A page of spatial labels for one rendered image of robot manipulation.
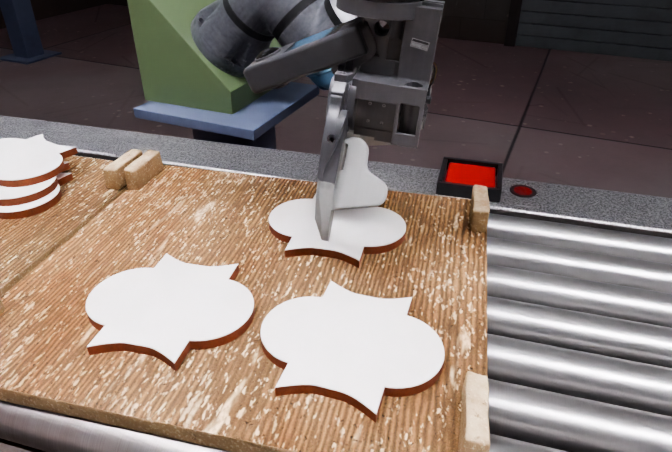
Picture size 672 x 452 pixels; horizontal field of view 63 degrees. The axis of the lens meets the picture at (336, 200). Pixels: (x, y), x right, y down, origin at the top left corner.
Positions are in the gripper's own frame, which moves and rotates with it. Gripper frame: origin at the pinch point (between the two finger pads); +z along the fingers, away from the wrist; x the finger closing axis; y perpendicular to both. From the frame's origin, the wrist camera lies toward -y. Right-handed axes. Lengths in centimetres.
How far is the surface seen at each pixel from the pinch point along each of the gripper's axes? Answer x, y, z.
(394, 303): -11.2, 7.7, 1.8
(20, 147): 4.6, -40.5, 3.9
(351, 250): -4.7, 2.8, 2.3
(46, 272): -13.1, -23.8, 5.5
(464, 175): 16.6, 12.9, 3.1
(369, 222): 0.5, 3.6, 2.2
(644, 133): 277, 125, 87
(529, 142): 249, 60, 93
